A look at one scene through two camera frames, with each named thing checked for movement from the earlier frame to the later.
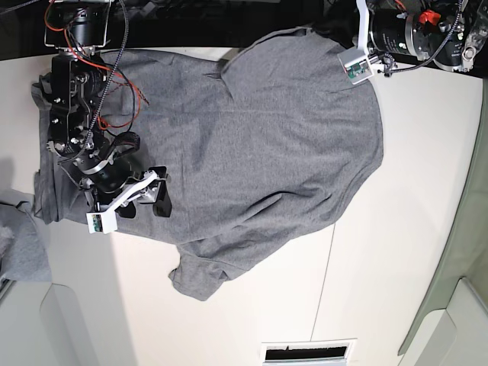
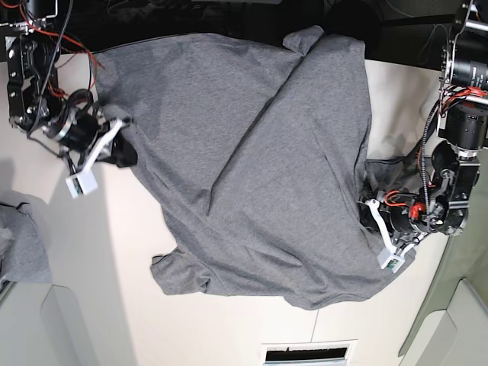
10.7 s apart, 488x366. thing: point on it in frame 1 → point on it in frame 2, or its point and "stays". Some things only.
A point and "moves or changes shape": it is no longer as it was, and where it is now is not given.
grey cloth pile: [23, 252] stays
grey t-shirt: [259, 148] moves or changes shape
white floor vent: [323, 352] stays
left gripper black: [107, 173] → [81, 132]
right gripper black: [390, 30] → [399, 215]
